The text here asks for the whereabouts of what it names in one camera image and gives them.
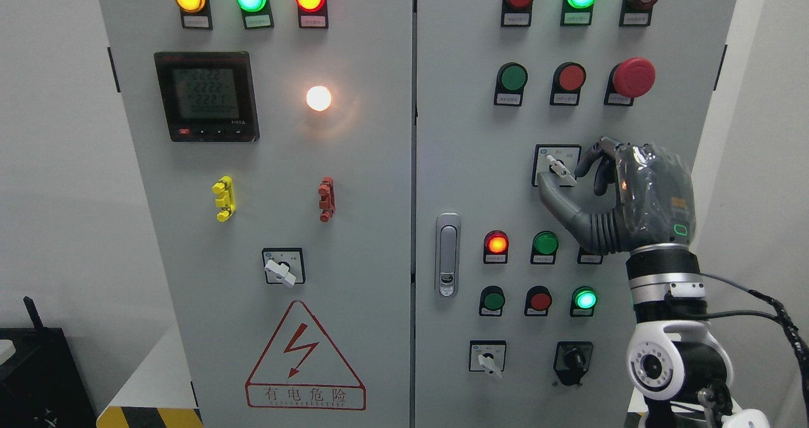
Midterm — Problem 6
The red push button upper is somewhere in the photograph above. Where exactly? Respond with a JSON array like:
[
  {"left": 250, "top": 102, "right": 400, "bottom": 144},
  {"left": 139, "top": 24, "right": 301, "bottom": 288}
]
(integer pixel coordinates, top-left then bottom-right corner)
[{"left": 549, "top": 62, "right": 587, "bottom": 106}]

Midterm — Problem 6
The yellow toggle handle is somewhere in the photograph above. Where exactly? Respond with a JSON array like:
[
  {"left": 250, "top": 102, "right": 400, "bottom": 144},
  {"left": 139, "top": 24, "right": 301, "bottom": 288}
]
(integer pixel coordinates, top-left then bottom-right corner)
[{"left": 212, "top": 175, "right": 236, "bottom": 223}]

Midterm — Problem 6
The red indicator light top right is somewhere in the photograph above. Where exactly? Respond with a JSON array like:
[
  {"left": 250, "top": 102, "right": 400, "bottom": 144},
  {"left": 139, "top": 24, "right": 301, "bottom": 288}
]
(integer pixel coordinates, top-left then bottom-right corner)
[{"left": 501, "top": 0, "right": 534, "bottom": 28}]

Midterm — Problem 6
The red emergency stop button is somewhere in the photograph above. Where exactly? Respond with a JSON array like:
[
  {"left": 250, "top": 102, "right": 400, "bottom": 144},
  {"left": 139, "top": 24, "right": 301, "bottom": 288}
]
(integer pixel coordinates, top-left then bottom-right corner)
[{"left": 604, "top": 57, "right": 656, "bottom": 106}]

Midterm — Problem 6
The black digital power meter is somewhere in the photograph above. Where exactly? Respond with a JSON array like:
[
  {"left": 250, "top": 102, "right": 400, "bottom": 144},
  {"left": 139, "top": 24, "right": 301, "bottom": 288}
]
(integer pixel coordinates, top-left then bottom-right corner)
[{"left": 154, "top": 51, "right": 260, "bottom": 142}]

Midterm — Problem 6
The red push button lower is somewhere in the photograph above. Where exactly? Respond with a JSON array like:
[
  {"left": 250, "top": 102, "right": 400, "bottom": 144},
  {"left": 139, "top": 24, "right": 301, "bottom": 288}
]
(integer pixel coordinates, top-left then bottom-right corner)
[{"left": 523, "top": 286, "right": 554, "bottom": 317}]

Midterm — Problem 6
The gray electrical cabinet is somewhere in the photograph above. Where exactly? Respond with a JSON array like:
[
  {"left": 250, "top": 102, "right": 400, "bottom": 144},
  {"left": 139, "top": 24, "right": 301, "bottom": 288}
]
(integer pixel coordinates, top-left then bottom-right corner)
[{"left": 99, "top": 0, "right": 737, "bottom": 427}]

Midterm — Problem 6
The red electrical danger sign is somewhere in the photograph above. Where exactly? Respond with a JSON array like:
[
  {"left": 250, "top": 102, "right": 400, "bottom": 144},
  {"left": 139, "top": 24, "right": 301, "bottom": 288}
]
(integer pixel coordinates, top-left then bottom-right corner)
[{"left": 245, "top": 300, "right": 367, "bottom": 411}]

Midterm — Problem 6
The dark red buzzer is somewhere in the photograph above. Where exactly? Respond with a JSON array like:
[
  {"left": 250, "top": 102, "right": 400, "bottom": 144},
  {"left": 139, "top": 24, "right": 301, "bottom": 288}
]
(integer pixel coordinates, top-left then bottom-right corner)
[{"left": 619, "top": 0, "right": 659, "bottom": 27}]

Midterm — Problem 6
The green push button lower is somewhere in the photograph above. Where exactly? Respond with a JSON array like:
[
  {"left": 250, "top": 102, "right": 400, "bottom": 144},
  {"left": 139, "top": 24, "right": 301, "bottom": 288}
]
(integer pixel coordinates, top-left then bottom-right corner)
[{"left": 478, "top": 286, "right": 506, "bottom": 317}]

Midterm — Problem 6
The red toggle handle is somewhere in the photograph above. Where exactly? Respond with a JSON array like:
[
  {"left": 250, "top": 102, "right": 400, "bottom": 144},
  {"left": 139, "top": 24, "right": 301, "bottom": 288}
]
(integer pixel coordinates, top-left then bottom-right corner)
[{"left": 317, "top": 176, "right": 336, "bottom": 223}]

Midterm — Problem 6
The black device with antenna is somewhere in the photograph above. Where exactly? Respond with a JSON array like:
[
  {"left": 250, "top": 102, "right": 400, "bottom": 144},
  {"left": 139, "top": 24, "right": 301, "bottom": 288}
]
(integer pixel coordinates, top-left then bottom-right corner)
[{"left": 1, "top": 297, "right": 96, "bottom": 427}]

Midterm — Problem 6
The red-orange indicator light top left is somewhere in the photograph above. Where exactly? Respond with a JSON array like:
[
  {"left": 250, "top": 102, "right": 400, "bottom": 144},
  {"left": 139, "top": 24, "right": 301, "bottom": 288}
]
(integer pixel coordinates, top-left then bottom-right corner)
[{"left": 295, "top": 0, "right": 329, "bottom": 28}]

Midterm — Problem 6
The black selector knob switch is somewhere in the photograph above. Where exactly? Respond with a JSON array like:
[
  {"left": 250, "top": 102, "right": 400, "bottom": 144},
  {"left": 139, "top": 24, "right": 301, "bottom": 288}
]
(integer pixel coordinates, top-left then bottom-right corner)
[{"left": 554, "top": 341, "right": 594, "bottom": 386}]

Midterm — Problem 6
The lit red indicator middle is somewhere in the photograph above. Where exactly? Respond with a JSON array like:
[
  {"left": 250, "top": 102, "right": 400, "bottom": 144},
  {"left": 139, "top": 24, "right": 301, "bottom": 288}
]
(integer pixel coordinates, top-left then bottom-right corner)
[{"left": 483, "top": 229, "right": 509, "bottom": 264}]

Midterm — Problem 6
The gray rotary switch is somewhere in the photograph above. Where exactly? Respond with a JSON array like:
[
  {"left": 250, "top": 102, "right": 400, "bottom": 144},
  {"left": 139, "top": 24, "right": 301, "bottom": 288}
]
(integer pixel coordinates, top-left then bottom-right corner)
[
  {"left": 532, "top": 144, "right": 581, "bottom": 188},
  {"left": 468, "top": 341, "right": 508, "bottom": 379}
]

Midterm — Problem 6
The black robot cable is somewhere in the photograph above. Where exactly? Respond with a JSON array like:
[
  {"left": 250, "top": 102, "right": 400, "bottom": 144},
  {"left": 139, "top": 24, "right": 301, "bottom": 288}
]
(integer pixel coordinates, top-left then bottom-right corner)
[{"left": 698, "top": 272, "right": 809, "bottom": 416}]

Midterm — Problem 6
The green push button upper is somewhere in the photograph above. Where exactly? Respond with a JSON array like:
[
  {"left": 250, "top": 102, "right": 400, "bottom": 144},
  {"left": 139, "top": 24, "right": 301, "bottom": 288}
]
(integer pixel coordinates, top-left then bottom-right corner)
[{"left": 493, "top": 62, "right": 528, "bottom": 106}]

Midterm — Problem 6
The silver door latch handle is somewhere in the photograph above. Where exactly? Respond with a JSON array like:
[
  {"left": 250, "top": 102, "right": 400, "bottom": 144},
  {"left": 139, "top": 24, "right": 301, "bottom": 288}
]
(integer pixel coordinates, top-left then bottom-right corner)
[{"left": 434, "top": 212, "right": 461, "bottom": 297}]

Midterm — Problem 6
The white glowing indicator lamp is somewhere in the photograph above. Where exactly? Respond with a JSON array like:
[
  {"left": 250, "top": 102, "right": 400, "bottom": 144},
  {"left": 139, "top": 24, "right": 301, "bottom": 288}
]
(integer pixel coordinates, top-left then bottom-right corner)
[{"left": 305, "top": 85, "right": 333, "bottom": 112}]

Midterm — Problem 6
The green indicator middle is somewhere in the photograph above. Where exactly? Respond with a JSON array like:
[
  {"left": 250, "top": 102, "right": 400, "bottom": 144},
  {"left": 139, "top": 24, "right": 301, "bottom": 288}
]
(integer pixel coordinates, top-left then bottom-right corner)
[{"left": 530, "top": 230, "right": 559, "bottom": 265}]

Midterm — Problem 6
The yellow indicator light top left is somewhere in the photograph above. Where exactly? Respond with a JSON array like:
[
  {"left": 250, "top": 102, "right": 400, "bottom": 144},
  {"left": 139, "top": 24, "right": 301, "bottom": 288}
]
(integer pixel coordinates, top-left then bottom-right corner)
[{"left": 174, "top": 0, "right": 213, "bottom": 30}]

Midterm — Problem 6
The green indicator light top left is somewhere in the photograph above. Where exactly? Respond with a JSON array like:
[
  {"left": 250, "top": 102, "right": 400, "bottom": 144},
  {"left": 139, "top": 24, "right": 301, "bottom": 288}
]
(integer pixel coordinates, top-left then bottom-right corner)
[{"left": 235, "top": 0, "right": 274, "bottom": 30}]

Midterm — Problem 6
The gray rotary switch left door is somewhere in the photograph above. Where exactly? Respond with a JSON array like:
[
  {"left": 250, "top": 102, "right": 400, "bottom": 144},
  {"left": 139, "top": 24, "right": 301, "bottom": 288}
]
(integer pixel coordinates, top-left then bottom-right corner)
[{"left": 261, "top": 247, "right": 307, "bottom": 287}]

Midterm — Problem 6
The red push button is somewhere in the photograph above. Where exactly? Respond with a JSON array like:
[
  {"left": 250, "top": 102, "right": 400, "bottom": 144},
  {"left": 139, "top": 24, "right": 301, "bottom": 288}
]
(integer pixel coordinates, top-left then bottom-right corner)
[
  {"left": 523, "top": 286, "right": 554, "bottom": 317},
  {"left": 549, "top": 62, "right": 587, "bottom": 106}
]

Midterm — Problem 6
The lit green button lower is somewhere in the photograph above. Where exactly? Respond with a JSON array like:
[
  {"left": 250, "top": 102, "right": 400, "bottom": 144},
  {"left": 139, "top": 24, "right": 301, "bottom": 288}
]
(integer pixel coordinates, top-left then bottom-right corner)
[{"left": 569, "top": 286, "right": 598, "bottom": 317}]

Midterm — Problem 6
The green push button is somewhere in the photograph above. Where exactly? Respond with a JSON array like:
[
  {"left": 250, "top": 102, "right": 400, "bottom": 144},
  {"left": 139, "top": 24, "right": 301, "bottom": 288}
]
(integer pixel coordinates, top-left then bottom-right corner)
[
  {"left": 493, "top": 62, "right": 528, "bottom": 106},
  {"left": 478, "top": 286, "right": 506, "bottom": 317}
]

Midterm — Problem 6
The green lit indicator top right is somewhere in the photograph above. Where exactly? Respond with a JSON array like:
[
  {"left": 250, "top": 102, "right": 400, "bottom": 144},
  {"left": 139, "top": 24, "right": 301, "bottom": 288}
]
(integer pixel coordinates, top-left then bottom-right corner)
[{"left": 560, "top": 0, "right": 597, "bottom": 27}]

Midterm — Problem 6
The gray robotic right hand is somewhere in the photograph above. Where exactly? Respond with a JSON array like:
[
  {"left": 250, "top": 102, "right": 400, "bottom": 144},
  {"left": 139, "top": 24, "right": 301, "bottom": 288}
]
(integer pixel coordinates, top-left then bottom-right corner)
[{"left": 537, "top": 136, "right": 696, "bottom": 255}]

